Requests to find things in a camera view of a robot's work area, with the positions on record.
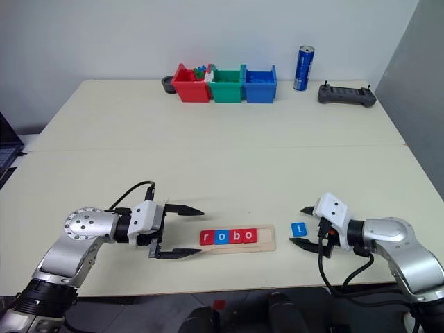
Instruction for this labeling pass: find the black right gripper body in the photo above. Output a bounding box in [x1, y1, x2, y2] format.
[317, 218, 340, 259]

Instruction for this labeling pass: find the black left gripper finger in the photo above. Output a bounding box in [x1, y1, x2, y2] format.
[164, 204, 205, 218]
[155, 248, 203, 261]

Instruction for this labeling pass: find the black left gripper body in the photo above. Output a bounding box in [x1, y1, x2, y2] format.
[137, 204, 168, 259]

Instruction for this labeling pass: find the blue letter t block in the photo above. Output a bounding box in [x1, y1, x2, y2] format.
[290, 221, 309, 238]

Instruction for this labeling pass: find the wooden letter tray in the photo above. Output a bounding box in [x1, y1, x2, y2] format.
[199, 224, 277, 256]

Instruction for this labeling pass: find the dark rounded shape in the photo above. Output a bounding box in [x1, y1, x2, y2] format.
[178, 305, 221, 333]
[268, 291, 309, 333]

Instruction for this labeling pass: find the red plastic bin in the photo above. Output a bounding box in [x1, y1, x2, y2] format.
[171, 62, 212, 104]

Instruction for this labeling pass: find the grey handheld controller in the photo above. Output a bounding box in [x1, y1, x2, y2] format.
[317, 80, 377, 108]

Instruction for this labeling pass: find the green plastic bin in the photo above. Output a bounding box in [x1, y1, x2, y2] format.
[207, 67, 244, 104]

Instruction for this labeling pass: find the black round holder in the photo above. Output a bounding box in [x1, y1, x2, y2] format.
[161, 74, 178, 94]

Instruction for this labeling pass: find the blue plastic bin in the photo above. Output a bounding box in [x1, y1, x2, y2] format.
[241, 64, 279, 105]

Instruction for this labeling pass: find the blue drink can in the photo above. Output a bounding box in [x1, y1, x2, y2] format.
[293, 44, 316, 92]

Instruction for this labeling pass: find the dark laptop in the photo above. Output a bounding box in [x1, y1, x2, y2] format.
[0, 111, 26, 176]

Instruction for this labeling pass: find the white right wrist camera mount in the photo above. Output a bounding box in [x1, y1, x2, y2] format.
[314, 193, 353, 250]

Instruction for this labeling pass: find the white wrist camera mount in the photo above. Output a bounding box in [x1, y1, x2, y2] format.
[314, 193, 353, 250]
[127, 200, 166, 248]

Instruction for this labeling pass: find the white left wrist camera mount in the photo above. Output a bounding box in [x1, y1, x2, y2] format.
[127, 200, 166, 248]

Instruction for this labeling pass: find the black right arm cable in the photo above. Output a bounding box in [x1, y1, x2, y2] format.
[317, 221, 421, 313]

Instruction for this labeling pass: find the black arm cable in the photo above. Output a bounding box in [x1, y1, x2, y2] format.
[108, 180, 157, 212]
[317, 221, 421, 313]

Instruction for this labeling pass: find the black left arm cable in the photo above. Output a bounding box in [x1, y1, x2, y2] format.
[108, 180, 157, 212]

